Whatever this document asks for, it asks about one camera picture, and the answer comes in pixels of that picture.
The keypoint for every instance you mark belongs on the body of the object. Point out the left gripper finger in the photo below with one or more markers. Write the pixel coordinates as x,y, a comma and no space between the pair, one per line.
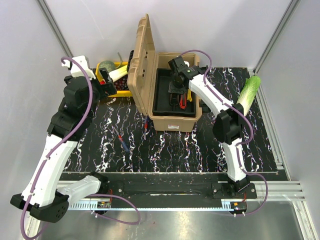
105,77
109,89

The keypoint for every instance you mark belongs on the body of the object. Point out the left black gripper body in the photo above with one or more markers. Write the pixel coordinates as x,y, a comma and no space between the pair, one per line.
98,92

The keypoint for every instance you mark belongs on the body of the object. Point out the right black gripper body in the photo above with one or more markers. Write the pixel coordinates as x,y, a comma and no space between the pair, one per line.
174,87

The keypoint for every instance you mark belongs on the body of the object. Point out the yellow utility knife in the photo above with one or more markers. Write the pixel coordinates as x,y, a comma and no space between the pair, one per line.
189,95

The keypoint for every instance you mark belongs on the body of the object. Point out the red black utility knife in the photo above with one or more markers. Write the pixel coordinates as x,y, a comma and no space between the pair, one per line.
183,101

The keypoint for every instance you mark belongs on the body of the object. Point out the black tool box tray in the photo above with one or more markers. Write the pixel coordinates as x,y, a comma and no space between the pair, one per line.
161,101

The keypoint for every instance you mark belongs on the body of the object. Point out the tan plastic tool box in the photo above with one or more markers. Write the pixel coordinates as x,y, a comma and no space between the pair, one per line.
143,65

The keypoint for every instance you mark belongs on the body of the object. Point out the blue screwdriver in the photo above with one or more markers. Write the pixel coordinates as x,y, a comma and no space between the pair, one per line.
145,127
124,145

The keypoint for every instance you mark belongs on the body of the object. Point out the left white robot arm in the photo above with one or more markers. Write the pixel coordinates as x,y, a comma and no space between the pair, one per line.
42,198

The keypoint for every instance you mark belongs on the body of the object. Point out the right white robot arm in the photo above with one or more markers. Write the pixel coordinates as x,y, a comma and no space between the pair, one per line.
228,125

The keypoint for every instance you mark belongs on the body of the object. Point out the green netted melon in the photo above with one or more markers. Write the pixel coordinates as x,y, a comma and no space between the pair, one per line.
108,65

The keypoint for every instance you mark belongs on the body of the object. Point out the purple grape bunch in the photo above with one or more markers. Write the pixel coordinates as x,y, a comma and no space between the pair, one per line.
121,84

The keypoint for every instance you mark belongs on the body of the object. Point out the green white leek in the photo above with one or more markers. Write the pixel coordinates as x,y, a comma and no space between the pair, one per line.
119,73

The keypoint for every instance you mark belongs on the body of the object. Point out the yellow plastic fruit tray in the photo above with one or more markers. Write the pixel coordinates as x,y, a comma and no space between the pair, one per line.
125,93

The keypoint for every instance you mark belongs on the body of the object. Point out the green napa cabbage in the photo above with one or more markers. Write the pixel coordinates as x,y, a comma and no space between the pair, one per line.
248,93

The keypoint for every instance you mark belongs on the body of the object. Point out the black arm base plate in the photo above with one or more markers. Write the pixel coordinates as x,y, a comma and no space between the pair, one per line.
166,191

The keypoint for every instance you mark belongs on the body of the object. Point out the aluminium frame rail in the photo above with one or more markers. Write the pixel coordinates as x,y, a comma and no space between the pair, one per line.
105,200

